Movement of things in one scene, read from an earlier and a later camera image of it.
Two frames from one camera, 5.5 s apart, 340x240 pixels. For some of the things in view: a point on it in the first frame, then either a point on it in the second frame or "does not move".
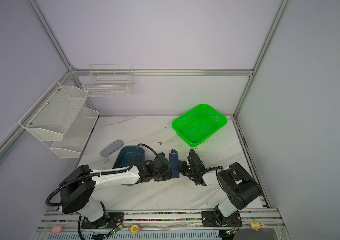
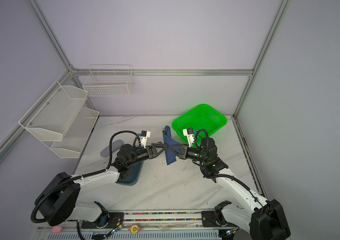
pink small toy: x=56 y=229 does not move
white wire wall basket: x=109 y=80 does not move
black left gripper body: x=165 y=175 to x=144 y=153
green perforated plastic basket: x=197 y=123 does not move
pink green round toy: x=134 y=229 does not move
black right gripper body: x=186 y=170 to x=193 y=154
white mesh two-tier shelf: x=59 y=120 does not move
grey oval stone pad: x=111 y=148 does not move
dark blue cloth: x=175 y=164 to x=170 y=157
